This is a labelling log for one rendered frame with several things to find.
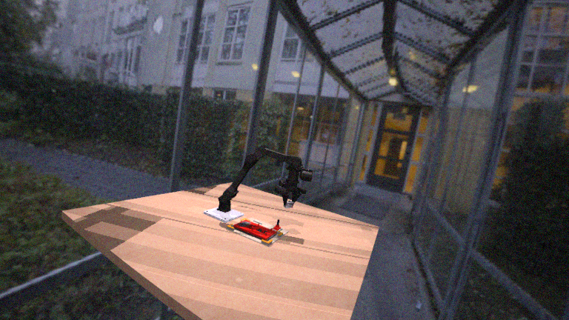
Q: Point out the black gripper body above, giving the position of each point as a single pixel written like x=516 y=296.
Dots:
x=291 y=187

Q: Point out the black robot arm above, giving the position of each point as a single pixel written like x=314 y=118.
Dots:
x=251 y=160

